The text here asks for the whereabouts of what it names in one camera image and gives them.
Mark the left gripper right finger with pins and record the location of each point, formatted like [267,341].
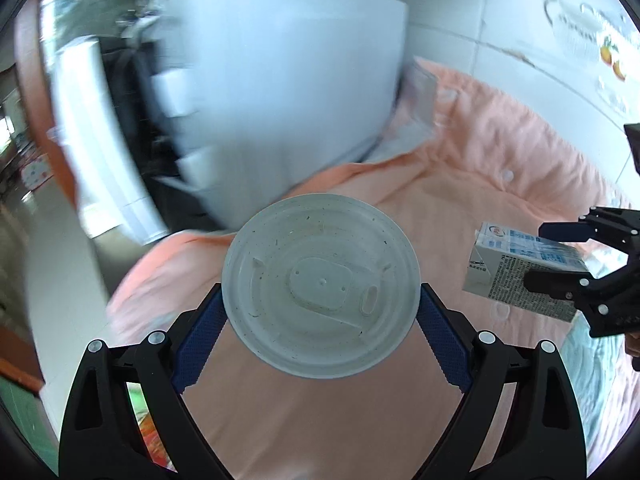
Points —
[518,417]

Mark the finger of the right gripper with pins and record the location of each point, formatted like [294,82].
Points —
[570,284]
[585,227]

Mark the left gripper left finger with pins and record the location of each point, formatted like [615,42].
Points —
[101,437]

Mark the blue white milk carton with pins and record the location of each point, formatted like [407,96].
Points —
[501,257]

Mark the white plastic cup lid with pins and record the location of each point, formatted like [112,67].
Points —
[321,286]

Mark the person's right hand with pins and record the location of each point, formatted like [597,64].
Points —
[632,348]

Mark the green plastic basket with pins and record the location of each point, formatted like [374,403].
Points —
[137,401]

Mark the pink patterned towel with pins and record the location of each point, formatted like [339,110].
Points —
[491,159]

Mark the pink polka dot play tent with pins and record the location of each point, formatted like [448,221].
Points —
[36,172]

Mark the white microwave oven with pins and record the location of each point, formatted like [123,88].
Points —
[205,111]

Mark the brown wooden door frame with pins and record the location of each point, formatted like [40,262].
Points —
[35,93]

